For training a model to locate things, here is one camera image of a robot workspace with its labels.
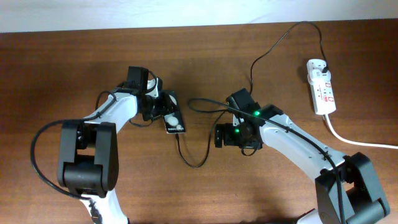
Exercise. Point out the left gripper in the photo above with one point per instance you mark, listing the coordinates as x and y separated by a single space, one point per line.
165 107

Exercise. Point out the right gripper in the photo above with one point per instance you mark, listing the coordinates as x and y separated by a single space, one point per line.
229 139

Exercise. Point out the black Samsung flip phone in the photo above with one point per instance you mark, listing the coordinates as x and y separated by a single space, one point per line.
172 114

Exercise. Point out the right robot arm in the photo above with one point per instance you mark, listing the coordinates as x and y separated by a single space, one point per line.
347 187

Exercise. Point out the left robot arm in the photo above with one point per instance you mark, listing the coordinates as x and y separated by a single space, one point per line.
88 163

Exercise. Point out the white USB charger adapter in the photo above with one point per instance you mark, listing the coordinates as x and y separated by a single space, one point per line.
318 71

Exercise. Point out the white power strip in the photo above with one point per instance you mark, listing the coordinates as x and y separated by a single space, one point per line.
322 93

